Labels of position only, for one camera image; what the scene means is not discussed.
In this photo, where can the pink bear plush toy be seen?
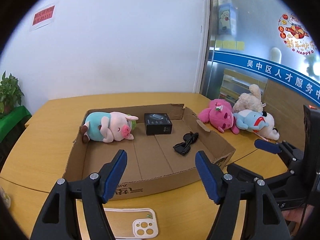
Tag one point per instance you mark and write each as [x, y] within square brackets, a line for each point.
[219, 114]

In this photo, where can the potted green plant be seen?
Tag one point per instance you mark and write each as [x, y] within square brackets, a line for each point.
[11, 93]

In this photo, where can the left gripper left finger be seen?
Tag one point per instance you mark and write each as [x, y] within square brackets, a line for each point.
[58, 218]

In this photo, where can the white dog plush toy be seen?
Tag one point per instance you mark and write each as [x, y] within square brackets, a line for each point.
[270, 132]

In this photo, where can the cardboard box tray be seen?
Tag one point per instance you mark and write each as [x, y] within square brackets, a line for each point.
[153, 166]

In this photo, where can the beige bunny plush toy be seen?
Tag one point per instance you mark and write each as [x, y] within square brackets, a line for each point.
[251, 101]

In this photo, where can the green cloth side table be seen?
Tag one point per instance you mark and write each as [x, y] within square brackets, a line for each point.
[8, 122]

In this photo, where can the red wall notice sign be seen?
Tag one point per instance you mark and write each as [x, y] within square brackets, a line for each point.
[43, 17]

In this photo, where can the sheep cartoon poster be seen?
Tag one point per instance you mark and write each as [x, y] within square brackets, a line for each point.
[227, 18]

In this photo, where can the blue elephant plush toy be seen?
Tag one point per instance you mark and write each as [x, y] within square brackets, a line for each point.
[250, 120]

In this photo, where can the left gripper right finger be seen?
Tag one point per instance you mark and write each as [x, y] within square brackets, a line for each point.
[263, 218]

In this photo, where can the yellow sticky notes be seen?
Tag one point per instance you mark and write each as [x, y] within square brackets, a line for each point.
[230, 45]

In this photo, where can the black sunglasses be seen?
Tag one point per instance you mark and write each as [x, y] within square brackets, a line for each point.
[184, 147]

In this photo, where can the pink pig plush toy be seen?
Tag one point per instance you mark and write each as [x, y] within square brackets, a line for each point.
[108, 127]

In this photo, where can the white clear phone case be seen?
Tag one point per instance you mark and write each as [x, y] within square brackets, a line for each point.
[132, 223]

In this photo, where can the small black product box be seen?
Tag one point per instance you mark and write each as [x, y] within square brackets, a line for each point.
[157, 123]

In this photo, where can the new year window sticker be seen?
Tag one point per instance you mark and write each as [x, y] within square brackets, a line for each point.
[295, 36]

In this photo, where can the right hand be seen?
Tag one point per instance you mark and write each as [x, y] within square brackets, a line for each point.
[299, 215]

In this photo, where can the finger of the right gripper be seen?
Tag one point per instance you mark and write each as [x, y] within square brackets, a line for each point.
[286, 151]
[243, 174]

